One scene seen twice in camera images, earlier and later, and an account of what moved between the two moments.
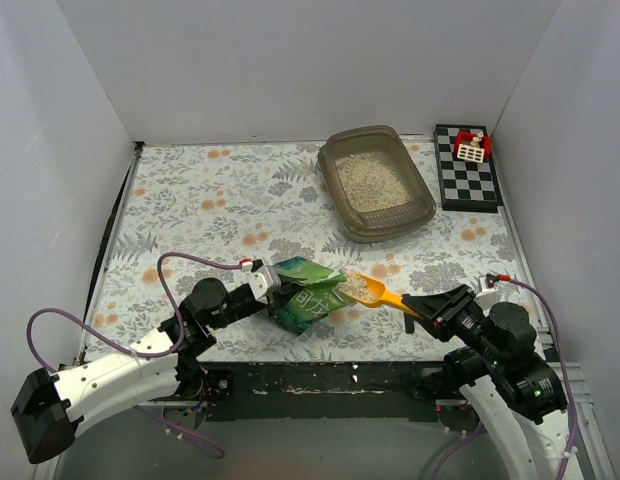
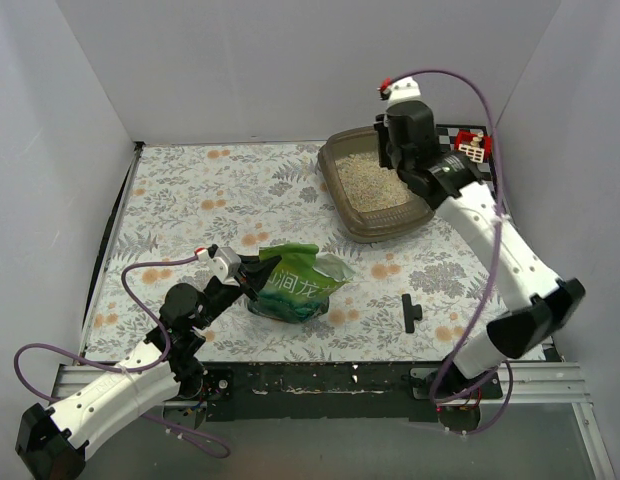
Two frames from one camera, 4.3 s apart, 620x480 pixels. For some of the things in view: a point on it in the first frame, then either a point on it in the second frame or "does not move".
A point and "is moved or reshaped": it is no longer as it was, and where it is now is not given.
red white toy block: (473, 146) does not move
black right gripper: (445, 310) to (382, 142)
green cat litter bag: (310, 292) is moved or reshaped
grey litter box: (373, 186) does not move
